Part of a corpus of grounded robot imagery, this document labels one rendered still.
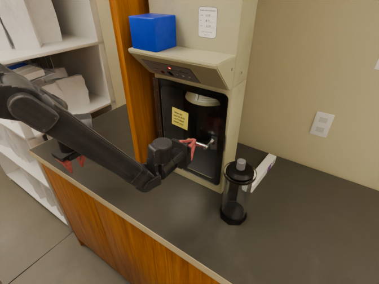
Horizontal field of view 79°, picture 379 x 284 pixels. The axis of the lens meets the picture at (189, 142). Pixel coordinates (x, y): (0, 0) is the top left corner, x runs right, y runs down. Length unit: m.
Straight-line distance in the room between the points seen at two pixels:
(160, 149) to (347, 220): 0.77
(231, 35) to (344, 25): 0.49
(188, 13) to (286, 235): 0.81
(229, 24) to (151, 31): 0.22
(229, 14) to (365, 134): 0.77
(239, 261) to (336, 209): 0.47
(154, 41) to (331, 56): 0.69
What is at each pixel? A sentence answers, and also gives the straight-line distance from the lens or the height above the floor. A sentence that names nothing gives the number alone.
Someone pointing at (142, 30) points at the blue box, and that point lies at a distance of 0.75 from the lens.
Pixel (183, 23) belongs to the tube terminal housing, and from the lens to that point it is 0.79.
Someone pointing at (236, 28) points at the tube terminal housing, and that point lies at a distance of 0.70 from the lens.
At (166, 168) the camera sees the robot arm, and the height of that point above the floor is 1.22.
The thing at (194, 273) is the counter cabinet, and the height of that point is 0.78.
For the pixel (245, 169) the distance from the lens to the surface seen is 0.77.
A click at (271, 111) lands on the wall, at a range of 1.21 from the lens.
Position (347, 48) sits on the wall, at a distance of 1.09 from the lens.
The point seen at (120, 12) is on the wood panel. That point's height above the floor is 1.60.
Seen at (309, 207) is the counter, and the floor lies 0.94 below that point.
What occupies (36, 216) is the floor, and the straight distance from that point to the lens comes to 2.50.
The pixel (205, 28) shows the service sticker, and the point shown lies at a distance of 0.74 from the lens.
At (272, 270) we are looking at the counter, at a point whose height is 0.94.
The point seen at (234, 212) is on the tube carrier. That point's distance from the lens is 0.86.
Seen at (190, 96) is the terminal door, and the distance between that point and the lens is 0.82.
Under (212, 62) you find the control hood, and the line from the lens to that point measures 0.62.
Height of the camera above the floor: 1.68
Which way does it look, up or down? 35 degrees down
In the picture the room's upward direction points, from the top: straight up
